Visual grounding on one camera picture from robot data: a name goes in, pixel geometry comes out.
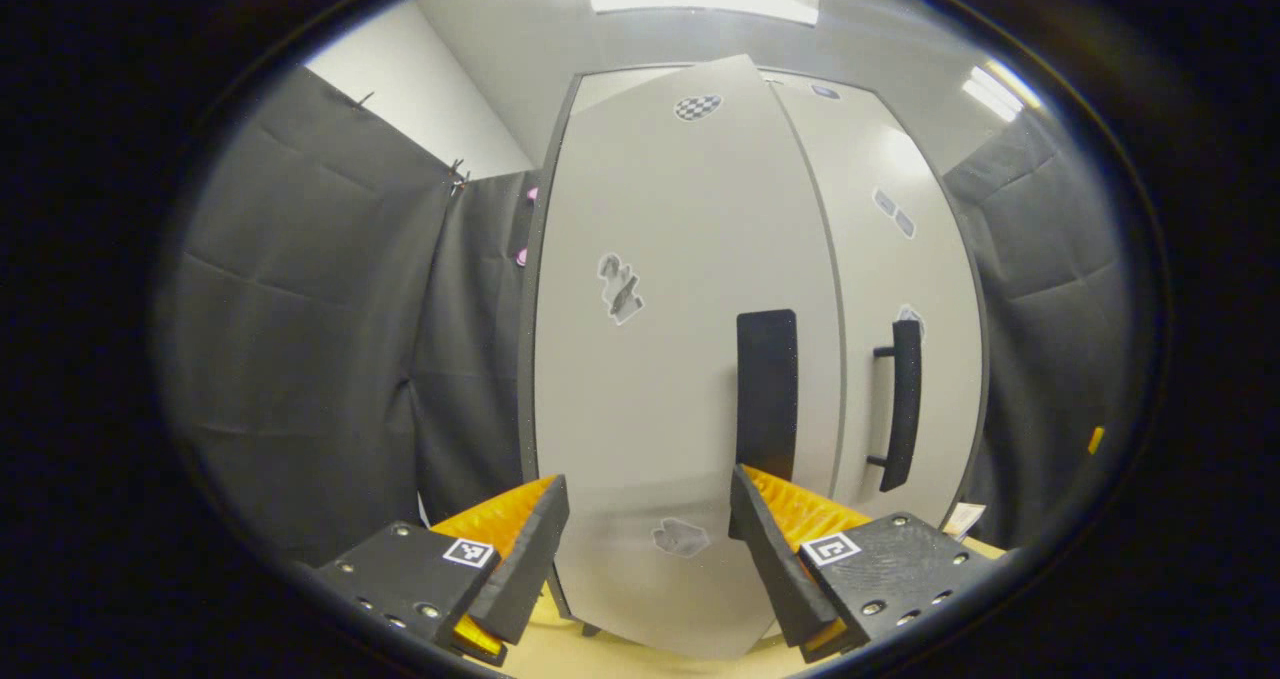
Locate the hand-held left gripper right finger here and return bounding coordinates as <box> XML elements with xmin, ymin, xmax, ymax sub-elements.
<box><xmin>728</xmin><ymin>464</ymin><xmax>1001</xmax><ymax>665</ymax></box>

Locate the grey shoe cabinet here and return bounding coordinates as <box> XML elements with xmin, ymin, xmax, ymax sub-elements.
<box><xmin>520</xmin><ymin>54</ymin><xmax>991</xmax><ymax>660</ymax></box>

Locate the grey shoe cabinet door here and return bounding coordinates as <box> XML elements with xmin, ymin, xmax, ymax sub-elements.
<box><xmin>770</xmin><ymin>74</ymin><xmax>986</xmax><ymax>530</ymax></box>
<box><xmin>535</xmin><ymin>54</ymin><xmax>846</xmax><ymax>660</ymax></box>

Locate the black backdrop cloth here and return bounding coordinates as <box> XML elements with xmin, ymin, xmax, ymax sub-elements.
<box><xmin>155</xmin><ymin>64</ymin><xmax>546</xmax><ymax>570</ymax></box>
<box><xmin>940</xmin><ymin>109</ymin><xmax>1156</xmax><ymax>550</ymax></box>

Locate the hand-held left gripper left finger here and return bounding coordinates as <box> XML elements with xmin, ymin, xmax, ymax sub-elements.
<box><xmin>305</xmin><ymin>474</ymin><xmax>571</xmax><ymax>668</ymax></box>

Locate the small ceiling light panel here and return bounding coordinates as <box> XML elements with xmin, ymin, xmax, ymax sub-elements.
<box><xmin>960</xmin><ymin>59</ymin><xmax>1043</xmax><ymax>123</ymax></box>

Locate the grey cabinet drawer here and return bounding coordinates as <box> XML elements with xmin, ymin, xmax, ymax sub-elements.
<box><xmin>575</xmin><ymin>64</ymin><xmax>881</xmax><ymax>115</ymax></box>

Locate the black door handle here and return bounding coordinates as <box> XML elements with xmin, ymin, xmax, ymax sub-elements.
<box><xmin>737</xmin><ymin>309</ymin><xmax>799</xmax><ymax>482</ymax></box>
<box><xmin>866</xmin><ymin>319</ymin><xmax>923</xmax><ymax>493</ymax></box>

